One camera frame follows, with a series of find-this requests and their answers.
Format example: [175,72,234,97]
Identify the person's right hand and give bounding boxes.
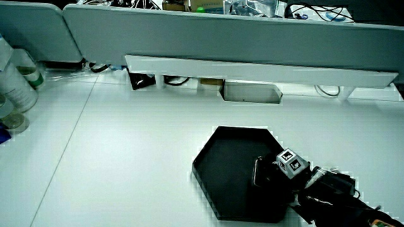
[260,148,319,203]

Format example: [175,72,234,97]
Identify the black hexagonal plate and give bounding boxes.
[191,125,290,224]

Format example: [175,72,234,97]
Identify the person's right forearm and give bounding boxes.
[295,166,404,227]

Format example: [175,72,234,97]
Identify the white desk shelf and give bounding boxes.
[124,54,400,102]

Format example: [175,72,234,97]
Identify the small brown box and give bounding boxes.
[198,78,225,87]

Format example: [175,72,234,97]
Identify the long grey partition panel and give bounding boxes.
[62,3,404,84]

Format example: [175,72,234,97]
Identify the clear plastic bags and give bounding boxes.
[225,0,287,18]

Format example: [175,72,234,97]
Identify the black box under shelf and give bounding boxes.
[127,69,157,91]

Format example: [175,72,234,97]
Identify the cardboard box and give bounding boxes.
[162,0,225,14]

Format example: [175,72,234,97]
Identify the white bottle green label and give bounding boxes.
[11,48,45,90]

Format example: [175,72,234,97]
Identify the large white bottle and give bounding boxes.
[0,33,39,114]

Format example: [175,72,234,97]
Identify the short grey partition panel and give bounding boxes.
[0,1,84,63]

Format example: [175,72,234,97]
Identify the blue object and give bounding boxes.
[0,122,13,146]

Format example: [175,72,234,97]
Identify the grey round can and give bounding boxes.
[0,94,15,120]

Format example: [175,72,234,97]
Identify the grey cable hatch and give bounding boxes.
[219,79,283,105]

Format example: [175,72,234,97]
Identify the black cable bundle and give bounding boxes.
[283,2,355,23]

